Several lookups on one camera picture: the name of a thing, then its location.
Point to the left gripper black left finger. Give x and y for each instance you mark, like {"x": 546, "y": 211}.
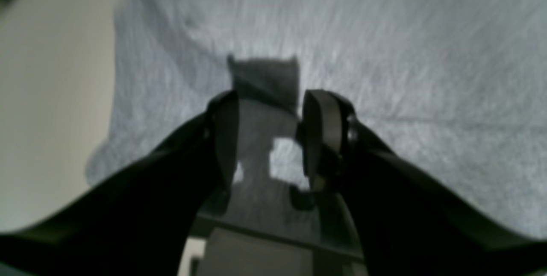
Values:
{"x": 137, "y": 221}

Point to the grey T-shirt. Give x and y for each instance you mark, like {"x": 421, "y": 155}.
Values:
{"x": 457, "y": 87}

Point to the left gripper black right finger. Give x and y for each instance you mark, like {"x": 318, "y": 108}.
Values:
{"x": 408, "y": 223}

